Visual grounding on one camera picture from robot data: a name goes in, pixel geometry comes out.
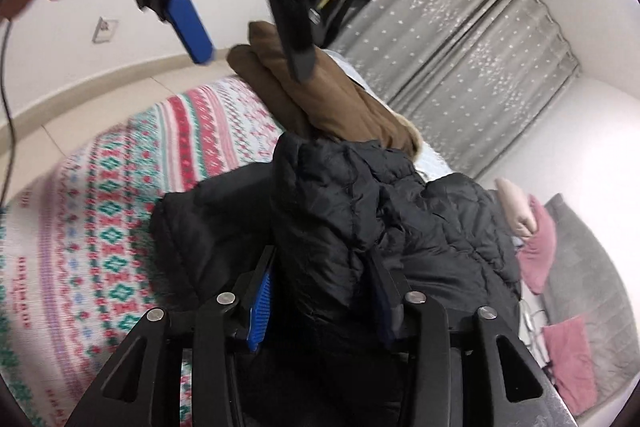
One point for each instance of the black quilted jacket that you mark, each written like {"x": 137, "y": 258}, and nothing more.
{"x": 350, "y": 207}

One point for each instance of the white wall socket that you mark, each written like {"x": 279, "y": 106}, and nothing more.
{"x": 105, "y": 29}

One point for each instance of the grey star-print curtain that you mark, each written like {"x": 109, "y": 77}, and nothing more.
{"x": 475, "y": 57}

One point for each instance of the patterned knit blanket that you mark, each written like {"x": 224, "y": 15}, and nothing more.
{"x": 100, "y": 232}

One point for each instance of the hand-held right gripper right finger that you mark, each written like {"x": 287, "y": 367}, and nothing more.
{"x": 382, "y": 312}

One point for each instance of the grey padded headboard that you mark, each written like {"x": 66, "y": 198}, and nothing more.
{"x": 600, "y": 282}

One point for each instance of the pink pillow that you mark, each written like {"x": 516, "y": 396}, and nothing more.
{"x": 570, "y": 357}
{"x": 540, "y": 252}

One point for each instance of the brown folded coat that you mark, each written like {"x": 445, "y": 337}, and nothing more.
{"x": 340, "y": 107}

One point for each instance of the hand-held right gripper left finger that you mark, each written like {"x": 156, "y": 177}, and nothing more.
{"x": 260, "y": 307}

